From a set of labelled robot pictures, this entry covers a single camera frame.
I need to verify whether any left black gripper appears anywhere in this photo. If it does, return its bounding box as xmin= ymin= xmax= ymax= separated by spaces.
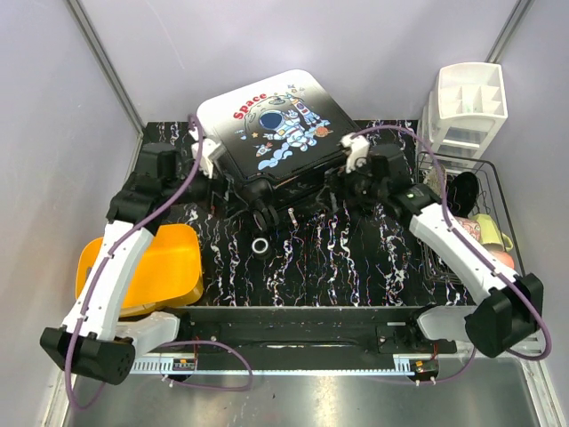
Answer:
xmin=164 ymin=156 xmax=248 ymax=221

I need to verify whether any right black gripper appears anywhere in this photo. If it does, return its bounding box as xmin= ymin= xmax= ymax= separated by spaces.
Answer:
xmin=315 ymin=155 xmax=387 ymax=214

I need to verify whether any white black space suitcase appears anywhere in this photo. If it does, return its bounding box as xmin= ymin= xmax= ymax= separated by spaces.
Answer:
xmin=196 ymin=68 xmax=357 ymax=262

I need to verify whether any orange plastic bin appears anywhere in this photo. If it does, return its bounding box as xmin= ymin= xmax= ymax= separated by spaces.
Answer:
xmin=75 ymin=223 xmax=205 ymax=318

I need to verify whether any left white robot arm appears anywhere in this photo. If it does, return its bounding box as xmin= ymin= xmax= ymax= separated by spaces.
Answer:
xmin=40 ymin=139 xmax=216 ymax=385

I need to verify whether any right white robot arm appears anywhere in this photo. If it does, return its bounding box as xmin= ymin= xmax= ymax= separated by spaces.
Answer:
xmin=333 ymin=138 xmax=546 ymax=358

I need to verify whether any grey patterned plate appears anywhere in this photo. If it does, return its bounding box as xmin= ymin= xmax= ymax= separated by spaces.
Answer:
xmin=423 ymin=167 xmax=447 ymax=198

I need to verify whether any black bowl in basket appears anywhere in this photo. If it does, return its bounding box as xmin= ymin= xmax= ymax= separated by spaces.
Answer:
xmin=446 ymin=172 xmax=479 ymax=218

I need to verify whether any pink patterned mug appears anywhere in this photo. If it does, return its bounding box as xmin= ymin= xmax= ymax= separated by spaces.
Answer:
xmin=455 ymin=217 xmax=481 ymax=242

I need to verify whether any white compartment organizer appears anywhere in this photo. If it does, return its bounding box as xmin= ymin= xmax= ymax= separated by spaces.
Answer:
xmin=418 ymin=62 xmax=509 ymax=172

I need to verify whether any yellow green mug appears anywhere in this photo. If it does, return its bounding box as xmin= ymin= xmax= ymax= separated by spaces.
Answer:
xmin=471 ymin=213 xmax=514 ymax=252

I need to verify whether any peach pink cup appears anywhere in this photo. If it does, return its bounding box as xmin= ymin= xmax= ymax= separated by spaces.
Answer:
xmin=491 ymin=251 xmax=516 ymax=270

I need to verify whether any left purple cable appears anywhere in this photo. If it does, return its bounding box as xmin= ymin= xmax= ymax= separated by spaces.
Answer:
xmin=64 ymin=113 xmax=255 ymax=410

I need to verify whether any purple cable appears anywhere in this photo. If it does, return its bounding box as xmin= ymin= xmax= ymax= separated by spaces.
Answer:
xmin=350 ymin=124 xmax=554 ymax=386
xmin=64 ymin=113 xmax=255 ymax=410

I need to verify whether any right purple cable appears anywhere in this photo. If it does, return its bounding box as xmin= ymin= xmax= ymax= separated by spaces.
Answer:
xmin=350 ymin=124 xmax=554 ymax=386

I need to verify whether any black wire basket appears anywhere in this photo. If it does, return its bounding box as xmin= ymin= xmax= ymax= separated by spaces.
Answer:
xmin=415 ymin=151 xmax=525 ymax=274

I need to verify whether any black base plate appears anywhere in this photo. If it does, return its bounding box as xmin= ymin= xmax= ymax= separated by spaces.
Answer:
xmin=159 ymin=307 xmax=456 ymax=373

